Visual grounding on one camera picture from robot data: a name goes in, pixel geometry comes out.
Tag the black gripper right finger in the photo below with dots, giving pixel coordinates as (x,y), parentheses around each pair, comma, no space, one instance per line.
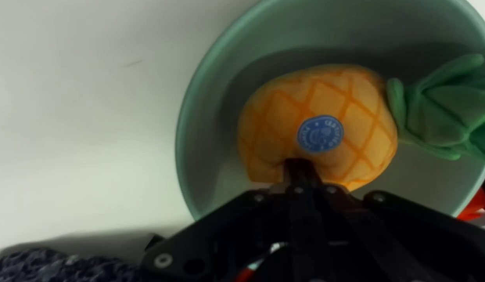
(384,245)

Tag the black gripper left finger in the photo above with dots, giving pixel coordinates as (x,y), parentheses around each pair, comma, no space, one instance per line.
(237,241)

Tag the pale green bowl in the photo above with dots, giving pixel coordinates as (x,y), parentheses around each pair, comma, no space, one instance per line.
(217,115)

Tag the orange block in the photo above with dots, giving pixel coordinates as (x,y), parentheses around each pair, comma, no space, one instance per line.
(473,206)

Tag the pineapple plush toy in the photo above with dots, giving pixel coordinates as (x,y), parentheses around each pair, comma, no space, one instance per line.
(284,120)

